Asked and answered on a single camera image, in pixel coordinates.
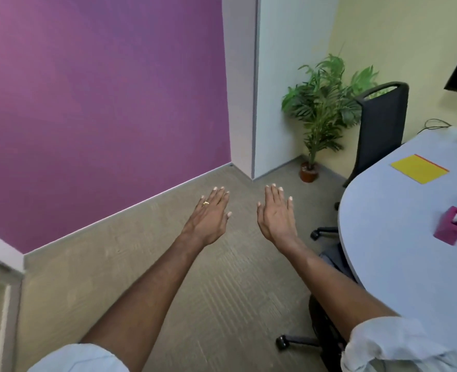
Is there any person's right hand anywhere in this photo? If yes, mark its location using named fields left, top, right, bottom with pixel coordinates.
left=256, top=183, right=303, bottom=253

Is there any person's left hand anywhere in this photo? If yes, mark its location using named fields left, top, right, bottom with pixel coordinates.
left=181, top=186, right=233, bottom=249

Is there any person's left forearm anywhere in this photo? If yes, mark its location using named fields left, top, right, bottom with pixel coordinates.
left=80, top=232, right=206, bottom=346

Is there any person's right forearm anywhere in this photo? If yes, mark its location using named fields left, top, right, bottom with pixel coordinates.
left=280, top=240, right=402, bottom=330

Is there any brown plant pot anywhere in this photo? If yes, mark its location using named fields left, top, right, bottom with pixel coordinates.
left=299, top=162, right=320, bottom=183

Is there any green potted plant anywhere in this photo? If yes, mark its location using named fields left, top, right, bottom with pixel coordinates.
left=281, top=53, right=380, bottom=171

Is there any black mesh office chair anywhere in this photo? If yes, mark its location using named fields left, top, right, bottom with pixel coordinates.
left=310, top=81, right=410, bottom=241

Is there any black swivel chair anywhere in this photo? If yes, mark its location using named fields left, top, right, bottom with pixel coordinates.
left=276, top=293, right=350, bottom=372

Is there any yellow paper pad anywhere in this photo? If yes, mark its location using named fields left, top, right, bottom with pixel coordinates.
left=391, top=154, right=450, bottom=185

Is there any pink box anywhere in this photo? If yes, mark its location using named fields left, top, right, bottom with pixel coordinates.
left=433, top=206, right=457, bottom=246

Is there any white shirt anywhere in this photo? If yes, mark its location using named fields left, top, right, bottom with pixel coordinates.
left=27, top=316, right=457, bottom=372

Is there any black cable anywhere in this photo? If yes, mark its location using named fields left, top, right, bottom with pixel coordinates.
left=418, top=119, right=457, bottom=139

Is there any white door frame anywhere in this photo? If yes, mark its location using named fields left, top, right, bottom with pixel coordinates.
left=0, top=224, right=26, bottom=372

